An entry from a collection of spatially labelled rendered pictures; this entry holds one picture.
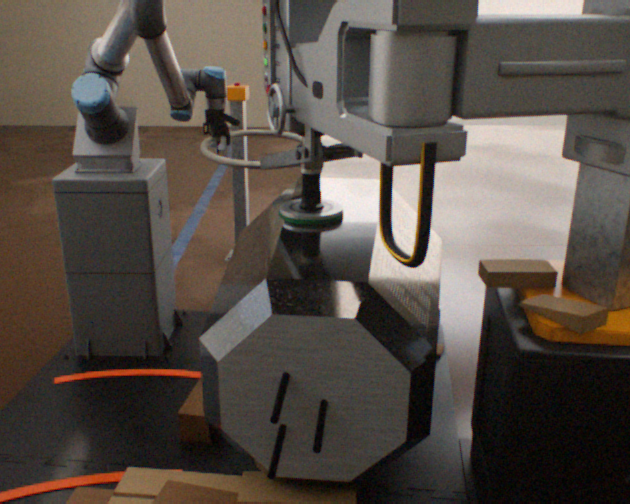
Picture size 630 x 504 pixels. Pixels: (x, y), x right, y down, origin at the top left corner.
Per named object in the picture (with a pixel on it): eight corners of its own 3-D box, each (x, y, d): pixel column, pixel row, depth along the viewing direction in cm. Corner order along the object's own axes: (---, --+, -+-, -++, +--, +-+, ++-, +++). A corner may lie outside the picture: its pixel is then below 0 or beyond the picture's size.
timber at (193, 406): (205, 396, 273) (204, 370, 269) (233, 399, 271) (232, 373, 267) (179, 440, 246) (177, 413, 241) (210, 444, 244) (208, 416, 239)
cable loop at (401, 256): (429, 278, 154) (439, 143, 142) (416, 280, 152) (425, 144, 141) (386, 246, 174) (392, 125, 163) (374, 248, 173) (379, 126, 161)
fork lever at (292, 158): (369, 155, 197) (367, 139, 197) (308, 160, 191) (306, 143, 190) (298, 167, 262) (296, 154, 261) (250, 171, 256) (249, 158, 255)
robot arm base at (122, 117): (84, 146, 283) (77, 134, 274) (86, 108, 290) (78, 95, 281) (129, 142, 284) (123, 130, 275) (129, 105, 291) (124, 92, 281)
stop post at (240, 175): (261, 252, 436) (257, 83, 397) (255, 263, 417) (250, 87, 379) (231, 250, 438) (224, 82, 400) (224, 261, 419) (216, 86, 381)
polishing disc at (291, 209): (344, 202, 232) (344, 199, 232) (340, 221, 212) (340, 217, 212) (284, 200, 234) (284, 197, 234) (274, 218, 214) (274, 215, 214)
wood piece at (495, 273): (543, 274, 199) (545, 259, 197) (555, 287, 190) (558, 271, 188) (477, 274, 198) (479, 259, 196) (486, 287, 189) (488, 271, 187)
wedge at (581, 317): (606, 324, 168) (609, 307, 166) (581, 334, 163) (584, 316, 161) (542, 297, 183) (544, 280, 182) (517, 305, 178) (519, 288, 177)
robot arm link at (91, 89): (79, 126, 275) (65, 102, 259) (87, 92, 281) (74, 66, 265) (115, 130, 275) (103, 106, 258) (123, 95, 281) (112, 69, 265)
